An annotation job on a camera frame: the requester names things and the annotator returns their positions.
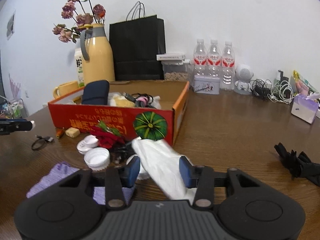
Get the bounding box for small tin box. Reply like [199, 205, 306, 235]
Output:
[193, 75, 220, 95]

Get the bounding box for navy rolled cloth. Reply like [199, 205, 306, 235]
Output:
[81, 80, 110, 105]

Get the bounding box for yellow thermos jug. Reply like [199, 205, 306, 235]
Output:
[80, 23, 115, 85]

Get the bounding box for black paper bag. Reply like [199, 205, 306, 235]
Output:
[109, 1, 166, 81]

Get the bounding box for milk carton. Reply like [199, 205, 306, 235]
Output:
[74, 48, 85, 87]

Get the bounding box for left water bottle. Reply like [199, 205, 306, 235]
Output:
[193, 39, 207, 75]

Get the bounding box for tangle of cables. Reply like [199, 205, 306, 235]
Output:
[249, 69, 296, 105]

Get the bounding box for right water bottle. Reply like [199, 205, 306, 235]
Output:
[221, 41, 235, 90]

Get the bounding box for yellow plush toy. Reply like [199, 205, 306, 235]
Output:
[108, 92, 135, 108]

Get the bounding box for middle water bottle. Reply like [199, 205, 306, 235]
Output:
[207, 40, 221, 77]

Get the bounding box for white jar lid back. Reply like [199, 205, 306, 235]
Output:
[76, 135, 99, 155]

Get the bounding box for purple tissue box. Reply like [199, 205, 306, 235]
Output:
[291, 93, 319, 124]

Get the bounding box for black glove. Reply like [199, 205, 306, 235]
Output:
[274, 143, 320, 186]

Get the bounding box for red cardboard box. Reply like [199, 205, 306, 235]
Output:
[48, 80, 189, 146]

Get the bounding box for purple cloth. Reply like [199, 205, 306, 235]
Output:
[25, 161, 137, 206]

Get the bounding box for beige eraser block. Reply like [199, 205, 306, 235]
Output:
[65, 127, 80, 138]

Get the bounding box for clear food container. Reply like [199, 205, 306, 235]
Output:
[157, 53, 190, 82]

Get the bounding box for white robot toy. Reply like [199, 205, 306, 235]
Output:
[234, 64, 254, 95]

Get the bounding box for yellow mug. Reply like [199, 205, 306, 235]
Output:
[53, 81, 79, 99]

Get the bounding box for dried pink flower bouquet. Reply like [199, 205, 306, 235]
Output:
[52, 0, 106, 43]

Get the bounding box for red fabric flower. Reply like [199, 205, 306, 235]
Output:
[91, 121, 125, 150]

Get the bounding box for white plastic bag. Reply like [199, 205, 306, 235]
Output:
[131, 137, 196, 203]

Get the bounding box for water bottle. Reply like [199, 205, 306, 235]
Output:
[207, 40, 221, 77]
[221, 41, 235, 90]
[193, 39, 207, 75]

